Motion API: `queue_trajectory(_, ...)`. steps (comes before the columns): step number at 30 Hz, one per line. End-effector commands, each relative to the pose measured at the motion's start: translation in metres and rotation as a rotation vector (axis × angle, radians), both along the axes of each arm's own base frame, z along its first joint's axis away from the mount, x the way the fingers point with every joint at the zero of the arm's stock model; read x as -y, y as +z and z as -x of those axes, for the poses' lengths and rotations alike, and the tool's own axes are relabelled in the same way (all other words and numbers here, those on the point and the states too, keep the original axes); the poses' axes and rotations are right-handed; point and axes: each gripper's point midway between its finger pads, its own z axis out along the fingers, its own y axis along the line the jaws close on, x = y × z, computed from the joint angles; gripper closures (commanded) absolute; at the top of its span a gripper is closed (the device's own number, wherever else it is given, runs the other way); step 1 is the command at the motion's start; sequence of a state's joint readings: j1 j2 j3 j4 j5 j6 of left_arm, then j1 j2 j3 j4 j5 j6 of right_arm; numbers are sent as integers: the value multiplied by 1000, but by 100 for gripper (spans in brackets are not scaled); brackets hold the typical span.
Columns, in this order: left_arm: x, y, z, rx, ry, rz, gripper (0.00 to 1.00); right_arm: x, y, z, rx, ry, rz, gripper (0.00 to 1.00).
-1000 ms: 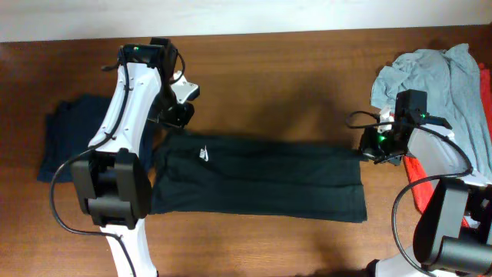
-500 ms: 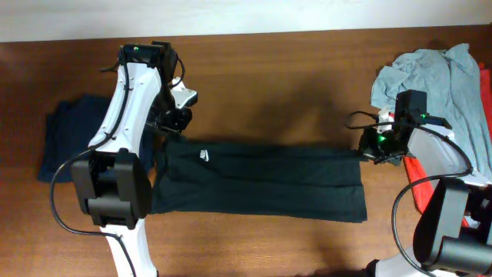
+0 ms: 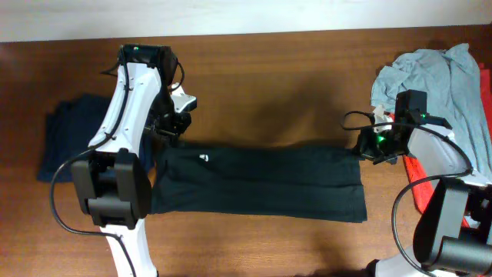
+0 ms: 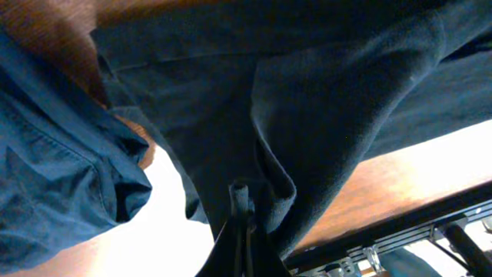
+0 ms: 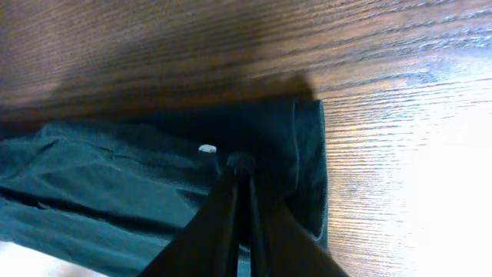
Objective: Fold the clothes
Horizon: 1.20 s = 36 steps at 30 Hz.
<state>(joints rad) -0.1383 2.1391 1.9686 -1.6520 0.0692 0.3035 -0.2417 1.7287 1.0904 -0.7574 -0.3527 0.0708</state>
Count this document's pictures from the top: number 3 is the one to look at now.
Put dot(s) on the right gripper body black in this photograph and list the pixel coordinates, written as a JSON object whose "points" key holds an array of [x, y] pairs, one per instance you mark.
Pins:
{"points": [[380, 146]]}

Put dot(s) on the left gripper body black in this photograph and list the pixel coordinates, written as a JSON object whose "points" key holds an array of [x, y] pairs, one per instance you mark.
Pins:
{"points": [[167, 121]]}

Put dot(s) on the black t-shirt with white logo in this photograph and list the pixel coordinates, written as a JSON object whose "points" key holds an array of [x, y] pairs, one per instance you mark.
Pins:
{"points": [[304, 181]]}

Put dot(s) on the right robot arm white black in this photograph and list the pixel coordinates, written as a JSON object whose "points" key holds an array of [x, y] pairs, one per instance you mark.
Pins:
{"points": [[453, 235]]}

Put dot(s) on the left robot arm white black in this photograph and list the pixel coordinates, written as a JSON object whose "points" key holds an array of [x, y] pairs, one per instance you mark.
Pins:
{"points": [[111, 184]]}

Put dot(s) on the red garment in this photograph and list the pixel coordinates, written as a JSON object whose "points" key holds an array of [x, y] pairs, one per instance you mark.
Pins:
{"points": [[421, 184]]}

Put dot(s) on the grey t-shirt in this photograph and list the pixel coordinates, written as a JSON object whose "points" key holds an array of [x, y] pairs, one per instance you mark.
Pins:
{"points": [[451, 79]]}

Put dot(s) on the folded navy blue garment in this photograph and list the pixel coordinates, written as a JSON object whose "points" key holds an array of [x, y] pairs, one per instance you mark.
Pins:
{"points": [[69, 129]]}

